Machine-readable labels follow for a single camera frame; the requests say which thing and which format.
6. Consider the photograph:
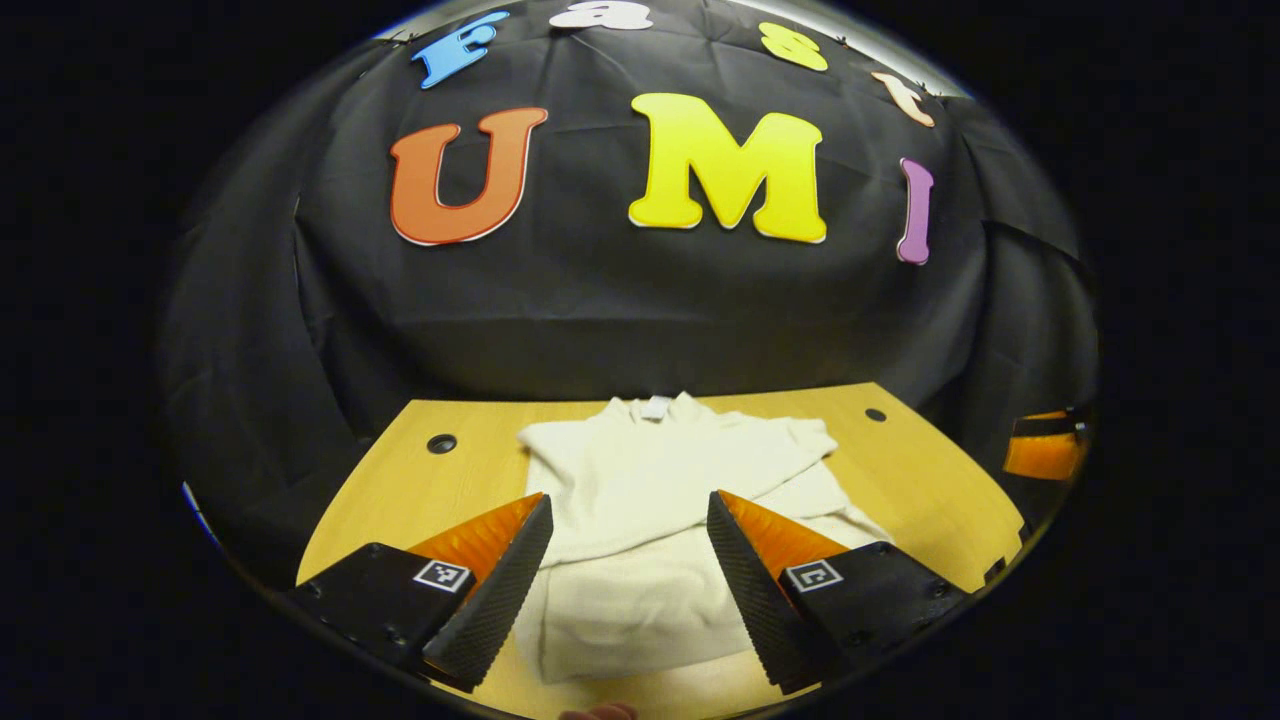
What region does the cream long-sleeved sweater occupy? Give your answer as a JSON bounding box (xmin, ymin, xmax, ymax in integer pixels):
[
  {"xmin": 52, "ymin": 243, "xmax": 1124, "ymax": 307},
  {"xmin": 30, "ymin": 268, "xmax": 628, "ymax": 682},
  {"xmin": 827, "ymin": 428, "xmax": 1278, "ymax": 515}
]
[{"xmin": 517, "ymin": 391, "xmax": 891, "ymax": 686}]

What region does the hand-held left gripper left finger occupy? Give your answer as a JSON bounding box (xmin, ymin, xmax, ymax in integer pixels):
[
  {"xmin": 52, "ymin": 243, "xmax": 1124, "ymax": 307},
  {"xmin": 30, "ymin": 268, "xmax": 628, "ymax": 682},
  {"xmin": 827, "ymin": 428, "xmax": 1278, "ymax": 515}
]
[{"xmin": 283, "ymin": 491, "xmax": 556, "ymax": 694}]

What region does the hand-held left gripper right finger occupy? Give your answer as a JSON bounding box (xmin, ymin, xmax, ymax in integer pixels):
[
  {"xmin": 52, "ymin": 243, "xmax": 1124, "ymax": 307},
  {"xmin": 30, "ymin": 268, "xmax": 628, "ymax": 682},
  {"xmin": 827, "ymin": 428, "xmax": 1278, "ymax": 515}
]
[{"xmin": 706, "ymin": 489, "xmax": 971, "ymax": 696}]

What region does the black backdrop cloth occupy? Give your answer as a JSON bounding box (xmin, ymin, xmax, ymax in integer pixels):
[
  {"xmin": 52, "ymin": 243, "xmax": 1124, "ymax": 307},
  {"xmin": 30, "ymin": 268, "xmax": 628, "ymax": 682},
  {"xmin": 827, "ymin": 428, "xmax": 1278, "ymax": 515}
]
[{"xmin": 155, "ymin": 0, "xmax": 1101, "ymax": 591}]

